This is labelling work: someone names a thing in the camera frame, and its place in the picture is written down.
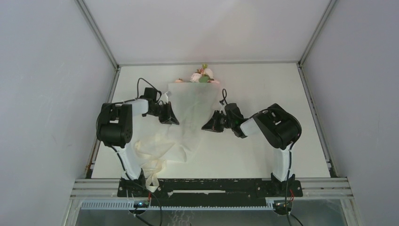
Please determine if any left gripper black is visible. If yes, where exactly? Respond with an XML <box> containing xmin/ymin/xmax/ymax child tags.
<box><xmin>148</xmin><ymin>102</ymin><xmax>179</xmax><ymax>125</ymax></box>

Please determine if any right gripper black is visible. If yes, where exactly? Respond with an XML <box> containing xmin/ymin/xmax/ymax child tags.
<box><xmin>202</xmin><ymin>109</ymin><xmax>235</xmax><ymax>131</ymax></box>

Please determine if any translucent white wrapping paper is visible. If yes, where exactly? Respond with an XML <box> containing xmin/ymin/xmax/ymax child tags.
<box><xmin>131</xmin><ymin>82</ymin><xmax>220</xmax><ymax>162</ymax></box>

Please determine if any cream printed ribbon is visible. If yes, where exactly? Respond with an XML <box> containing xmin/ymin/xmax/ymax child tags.
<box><xmin>134</xmin><ymin>141</ymin><xmax>166</xmax><ymax>192</ymax></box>

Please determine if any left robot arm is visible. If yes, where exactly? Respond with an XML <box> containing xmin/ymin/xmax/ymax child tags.
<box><xmin>96</xmin><ymin>87</ymin><xmax>179</xmax><ymax>196</ymax></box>

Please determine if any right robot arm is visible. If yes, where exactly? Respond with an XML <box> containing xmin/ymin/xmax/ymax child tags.
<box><xmin>201</xmin><ymin>103</ymin><xmax>302</xmax><ymax>196</ymax></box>

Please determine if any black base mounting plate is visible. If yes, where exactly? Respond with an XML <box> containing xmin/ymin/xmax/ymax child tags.
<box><xmin>117</xmin><ymin>178</ymin><xmax>303</xmax><ymax>206</ymax></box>

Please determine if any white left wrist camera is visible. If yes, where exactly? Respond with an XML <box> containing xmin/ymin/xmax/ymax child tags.
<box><xmin>161</xmin><ymin>91</ymin><xmax>172</xmax><ymax>104</ymax></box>

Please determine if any white slotted cable duct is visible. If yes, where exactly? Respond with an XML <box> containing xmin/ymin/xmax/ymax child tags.
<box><xmin>80</xmin><ymin>199</ymin><xmax>284</xmax><ymax>210</ymax></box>

